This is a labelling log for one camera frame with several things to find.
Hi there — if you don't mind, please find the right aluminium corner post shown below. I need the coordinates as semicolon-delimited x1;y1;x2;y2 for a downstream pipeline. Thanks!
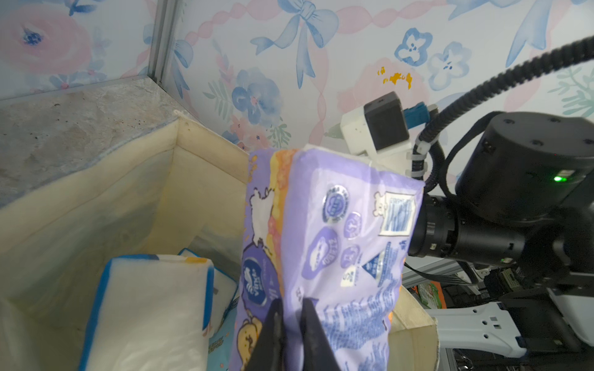
147;0;179;86

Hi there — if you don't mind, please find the blue white tissue pack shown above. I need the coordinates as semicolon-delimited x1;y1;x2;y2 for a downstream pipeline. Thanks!
78;254;214;370

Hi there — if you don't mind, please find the light blue tissue pack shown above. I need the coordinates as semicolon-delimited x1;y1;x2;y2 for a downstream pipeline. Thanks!
196;267;238;370

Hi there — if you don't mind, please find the purple tissue pack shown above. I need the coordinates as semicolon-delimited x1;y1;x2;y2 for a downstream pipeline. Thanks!
229;148;424;370

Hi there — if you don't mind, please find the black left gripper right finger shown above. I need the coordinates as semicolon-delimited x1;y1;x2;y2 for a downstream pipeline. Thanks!
299;298;340;371

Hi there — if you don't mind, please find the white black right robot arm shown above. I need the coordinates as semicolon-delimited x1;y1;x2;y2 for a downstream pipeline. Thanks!
409;112;593;369

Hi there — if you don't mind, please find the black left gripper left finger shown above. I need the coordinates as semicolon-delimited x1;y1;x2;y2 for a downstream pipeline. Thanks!
244;298;285;371

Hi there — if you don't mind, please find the cream canvas tote bag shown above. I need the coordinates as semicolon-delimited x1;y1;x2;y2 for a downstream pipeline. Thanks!
1;117;439;370

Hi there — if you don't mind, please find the black corrugated cable conduit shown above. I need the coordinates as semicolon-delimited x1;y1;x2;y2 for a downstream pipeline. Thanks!
412;34;594;193

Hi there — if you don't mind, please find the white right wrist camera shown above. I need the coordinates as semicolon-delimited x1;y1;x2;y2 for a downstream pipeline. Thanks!
340;91;438;178

